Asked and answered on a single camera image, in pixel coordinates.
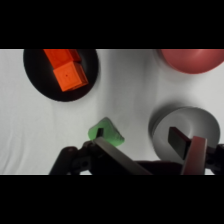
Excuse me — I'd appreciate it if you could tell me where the pink bowl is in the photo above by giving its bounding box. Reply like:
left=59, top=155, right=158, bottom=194
left=156, top=49, right=224, bottom=75

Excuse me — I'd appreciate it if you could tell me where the grey bowl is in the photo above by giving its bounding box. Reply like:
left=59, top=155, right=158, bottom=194
left=148, top=106, right=222, bottom=166

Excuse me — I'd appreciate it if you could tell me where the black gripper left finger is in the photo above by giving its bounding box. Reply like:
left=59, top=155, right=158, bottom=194
left=49, top=128, right=153, bottom=176

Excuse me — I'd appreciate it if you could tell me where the orange cube block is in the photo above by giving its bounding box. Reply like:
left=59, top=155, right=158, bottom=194
left=53, top=61, right=90, bottom=93

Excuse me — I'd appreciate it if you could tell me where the orange long block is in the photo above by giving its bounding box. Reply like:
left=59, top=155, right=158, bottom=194
left=43, top=49, right=83, bottom=70

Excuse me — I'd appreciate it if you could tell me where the green triangle block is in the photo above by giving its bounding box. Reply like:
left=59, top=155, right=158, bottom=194
left=87, top=117, right=127, bottom=148

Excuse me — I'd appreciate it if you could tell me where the black bowl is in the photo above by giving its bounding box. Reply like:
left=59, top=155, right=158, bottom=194
left=22, top=49, right=100, bottom=103

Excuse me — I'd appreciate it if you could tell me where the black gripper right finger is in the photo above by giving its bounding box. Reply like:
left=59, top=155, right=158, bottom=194
left=168, top=126, right=224, bottom=176

